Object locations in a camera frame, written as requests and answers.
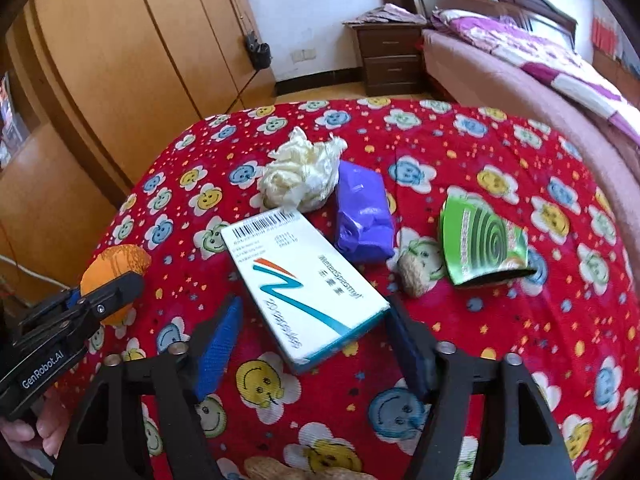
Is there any orange wrapper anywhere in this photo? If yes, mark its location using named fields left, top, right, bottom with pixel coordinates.
left=79, top=244, right=152, bottom=297

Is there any double peanut shell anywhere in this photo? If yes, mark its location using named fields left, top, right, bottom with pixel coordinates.
left=244, top=456, right=375, bottom=480

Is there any green mosquito coil packet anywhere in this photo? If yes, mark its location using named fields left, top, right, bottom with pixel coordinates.
left=438, top=186, right=537, bottom=287

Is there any white teal medicine box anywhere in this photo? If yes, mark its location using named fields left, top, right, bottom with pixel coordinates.
left=221, top=208, right=390, bottom=374

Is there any white tissue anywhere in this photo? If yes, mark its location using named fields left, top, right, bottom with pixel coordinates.
left=257, top=127, right=348, bottom=212

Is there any purple plastic wrapper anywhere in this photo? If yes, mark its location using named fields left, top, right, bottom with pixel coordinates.
left=335, top=160, right=395, bottom=263

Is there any person's left hand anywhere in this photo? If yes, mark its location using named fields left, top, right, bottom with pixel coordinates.
left=1, top=385, right=70, bottom=476

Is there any small peanut shell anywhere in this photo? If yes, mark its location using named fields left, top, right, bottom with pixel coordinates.
left=397, top=252, right=445, bottom=298

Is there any red smiley flower tablecloth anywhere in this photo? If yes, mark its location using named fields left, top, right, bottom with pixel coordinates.
left=49, top=96, right=640, bottom=480

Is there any wooden wardrobe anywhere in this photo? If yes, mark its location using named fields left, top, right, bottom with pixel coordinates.
left=1, top=0, right=274, bottom=306

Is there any black bag hanging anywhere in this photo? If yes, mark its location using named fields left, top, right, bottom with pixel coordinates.
left=244, top=30, right=272, bottom=70

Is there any dark wooden nightstand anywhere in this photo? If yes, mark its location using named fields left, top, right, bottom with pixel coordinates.
left=349, top=23, right=426, bottom=98

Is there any purple white quilt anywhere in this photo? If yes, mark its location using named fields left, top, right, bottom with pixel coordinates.
left=432, top=9, right=639, bottom=143

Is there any dark wooden bed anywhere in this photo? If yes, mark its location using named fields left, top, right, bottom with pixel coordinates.
left=373, top=0, right=640, bottom=241

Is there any folded cloth on nightstand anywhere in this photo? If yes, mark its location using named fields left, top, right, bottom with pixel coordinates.
left=344, top=3, right=427, bottom=25

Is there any red white curtain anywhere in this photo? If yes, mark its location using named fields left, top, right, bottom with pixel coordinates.
left=591, top=15, right=618, bottom=58

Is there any wall power socket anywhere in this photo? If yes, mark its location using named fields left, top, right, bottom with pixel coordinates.
left=291, top=48, right=317, bottom=63

